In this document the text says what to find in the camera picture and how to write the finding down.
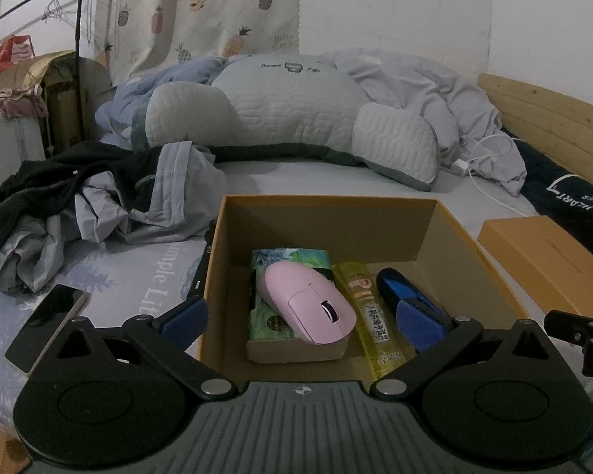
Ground grey-green backrest pillow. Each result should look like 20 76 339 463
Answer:
132 52 442 192

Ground wooden headboard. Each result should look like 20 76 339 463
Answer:
478 72 593 189

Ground black metal clothes rack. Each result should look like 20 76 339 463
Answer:
0 0 100 85

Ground red plastic bag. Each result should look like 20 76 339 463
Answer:
0 34 34 83

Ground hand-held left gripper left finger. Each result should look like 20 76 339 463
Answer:
54 299 239 402

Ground pink cloth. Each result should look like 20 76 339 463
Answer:
0 86 49 120

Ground wire hangers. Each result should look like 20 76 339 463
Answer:
46 0 78 26

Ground dark navy printed pillow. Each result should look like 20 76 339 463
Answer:
499 127 593 254

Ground orange box lid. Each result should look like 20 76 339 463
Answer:
477 214 593 321

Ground smartphone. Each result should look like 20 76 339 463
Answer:
5 284 93 376

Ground pink computer mouse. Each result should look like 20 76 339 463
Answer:
255 261 355 345

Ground brown cardboard box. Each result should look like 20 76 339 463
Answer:
42 51 111 155

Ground white ribbed storage box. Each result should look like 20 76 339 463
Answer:
0 109 49 187

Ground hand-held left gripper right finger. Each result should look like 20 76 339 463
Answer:
370 299 549 400

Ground white charger with cable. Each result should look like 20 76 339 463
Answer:
449 133 542 218

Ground orange cardboard box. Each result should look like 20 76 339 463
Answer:
199 195 531 367

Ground green floral tissue pack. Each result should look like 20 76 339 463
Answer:
246 248 349 363

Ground grey printed bed sheet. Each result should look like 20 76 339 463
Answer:
0 158 593 438

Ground flattened cardboard sheet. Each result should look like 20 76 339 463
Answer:
0 54 75 94

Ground light blue duvet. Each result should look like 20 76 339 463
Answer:
94 49 528 198

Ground blue black handheld device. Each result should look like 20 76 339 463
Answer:
376 267 454 356

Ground crumpled grey cloth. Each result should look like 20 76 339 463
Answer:
0 214 66 295

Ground pineapple print curtain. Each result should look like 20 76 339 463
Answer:
93 0 303 86

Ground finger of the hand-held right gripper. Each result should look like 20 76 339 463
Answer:
544 284 593 377

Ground yellow tube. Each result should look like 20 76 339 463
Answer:
333 261 419 381

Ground black garment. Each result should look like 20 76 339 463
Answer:
0 141 171 254

